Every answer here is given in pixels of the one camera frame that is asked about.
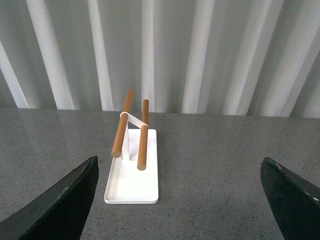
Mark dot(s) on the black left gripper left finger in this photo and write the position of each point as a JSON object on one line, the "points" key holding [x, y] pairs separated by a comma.
{"points": [[61, 212]]}

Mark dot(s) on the white towel rack stand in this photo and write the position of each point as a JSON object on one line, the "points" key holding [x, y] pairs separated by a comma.
{"points": [[133, 175]]}

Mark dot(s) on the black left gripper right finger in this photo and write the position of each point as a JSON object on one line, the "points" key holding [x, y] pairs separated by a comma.
{"points": [[294, 201]]}

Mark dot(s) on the white pleated curtain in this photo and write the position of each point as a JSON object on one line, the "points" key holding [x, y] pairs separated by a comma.
{"points": [[226, 57]]}

